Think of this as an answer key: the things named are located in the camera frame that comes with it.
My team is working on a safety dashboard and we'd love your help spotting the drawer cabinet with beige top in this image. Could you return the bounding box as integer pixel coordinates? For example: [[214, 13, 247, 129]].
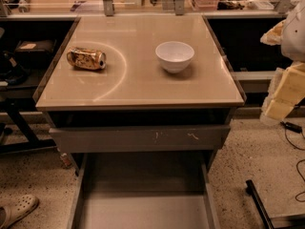
[[35, 15, 245, 164]]

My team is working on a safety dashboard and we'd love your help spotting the open middle drawer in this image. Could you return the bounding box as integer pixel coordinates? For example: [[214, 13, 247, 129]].
[[67, 152, 221, 229]]

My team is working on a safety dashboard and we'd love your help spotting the top drawer front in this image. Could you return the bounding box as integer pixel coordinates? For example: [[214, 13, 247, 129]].
[[50, 125, 231, 153]]

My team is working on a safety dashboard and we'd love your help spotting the white bowl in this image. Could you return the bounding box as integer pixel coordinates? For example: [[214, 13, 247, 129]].
[[155, 41, 194, 73]]

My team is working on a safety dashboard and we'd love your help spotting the small can on floor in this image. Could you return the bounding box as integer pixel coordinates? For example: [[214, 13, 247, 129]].
[[60, 153, 71, 169]]

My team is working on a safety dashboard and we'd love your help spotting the black side table frame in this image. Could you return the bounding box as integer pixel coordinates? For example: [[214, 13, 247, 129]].
[[0, 83, 56, 154]]

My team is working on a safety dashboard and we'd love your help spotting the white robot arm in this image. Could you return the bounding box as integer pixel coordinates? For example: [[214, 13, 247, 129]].
[[260, 0, 305, 124]]

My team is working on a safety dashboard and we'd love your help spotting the white clog shoe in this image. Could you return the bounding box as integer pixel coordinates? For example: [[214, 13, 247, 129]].
[[0, 195, 39, 229]]

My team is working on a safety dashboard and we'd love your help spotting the black metal bar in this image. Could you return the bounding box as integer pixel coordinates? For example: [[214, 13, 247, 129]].
[[246, 179, 275, 229]]

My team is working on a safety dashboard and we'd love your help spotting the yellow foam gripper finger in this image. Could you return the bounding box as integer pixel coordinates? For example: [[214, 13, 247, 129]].
[[260, 20, 285, 46], [265, 63, 305, 121]]

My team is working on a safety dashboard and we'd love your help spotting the black box on shelf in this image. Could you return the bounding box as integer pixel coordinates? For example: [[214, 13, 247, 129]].
[[14, 39, 56, 69]]

